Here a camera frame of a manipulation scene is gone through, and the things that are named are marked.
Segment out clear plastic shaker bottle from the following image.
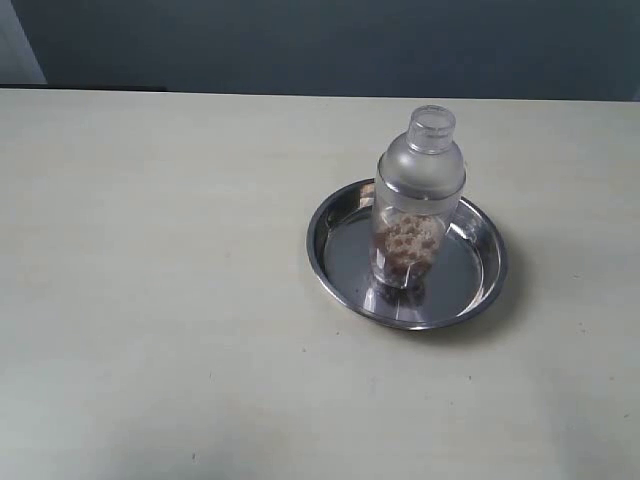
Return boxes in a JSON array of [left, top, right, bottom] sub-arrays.
[[370, 105, 466, 289]]

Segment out round stainless steel tray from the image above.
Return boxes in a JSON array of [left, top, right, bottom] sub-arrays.
[[306, 179, 508, 331]]

